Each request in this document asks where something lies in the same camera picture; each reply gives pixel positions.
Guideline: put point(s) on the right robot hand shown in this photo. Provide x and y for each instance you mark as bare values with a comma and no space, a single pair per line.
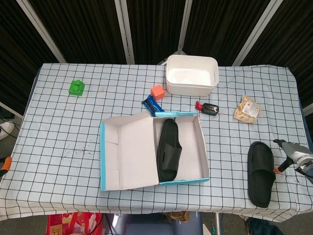
297,151

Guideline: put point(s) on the black rubber slipper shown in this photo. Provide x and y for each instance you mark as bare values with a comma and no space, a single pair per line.
168,156
260,176

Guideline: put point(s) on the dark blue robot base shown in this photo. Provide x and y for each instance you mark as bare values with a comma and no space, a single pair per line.
151,227

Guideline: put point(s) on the blue cardboard shoebox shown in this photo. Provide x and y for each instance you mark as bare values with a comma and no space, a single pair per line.
134,151

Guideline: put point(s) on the red patterned bag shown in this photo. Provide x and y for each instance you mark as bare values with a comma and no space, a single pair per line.
73,224

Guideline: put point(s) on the clear bag of nuts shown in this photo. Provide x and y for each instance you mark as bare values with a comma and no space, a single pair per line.
247,110

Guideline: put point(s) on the black car key fob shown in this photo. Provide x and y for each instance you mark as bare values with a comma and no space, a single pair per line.
210,109

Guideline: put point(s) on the metal table leg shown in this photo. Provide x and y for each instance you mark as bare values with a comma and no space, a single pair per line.
217,224

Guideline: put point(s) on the red key tag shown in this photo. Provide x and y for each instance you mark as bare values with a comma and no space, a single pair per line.
198,105

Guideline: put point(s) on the white plastic storage bin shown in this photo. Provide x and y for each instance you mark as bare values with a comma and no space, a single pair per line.
190,73
188,91

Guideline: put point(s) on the brown paper bag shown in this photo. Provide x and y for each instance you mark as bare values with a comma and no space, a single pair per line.
179,216

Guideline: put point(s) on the orange cube block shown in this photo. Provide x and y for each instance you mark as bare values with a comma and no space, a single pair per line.
157,92

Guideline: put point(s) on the blue snack packet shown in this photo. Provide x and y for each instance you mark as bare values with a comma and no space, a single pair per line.
152,105

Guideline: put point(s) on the green toy brick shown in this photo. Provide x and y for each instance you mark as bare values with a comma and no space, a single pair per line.
76,89

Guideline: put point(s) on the white checkered tablecloth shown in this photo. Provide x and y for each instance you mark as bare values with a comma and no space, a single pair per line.
61,134

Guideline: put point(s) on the black folding partition screen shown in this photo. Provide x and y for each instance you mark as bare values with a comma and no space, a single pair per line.
85,24

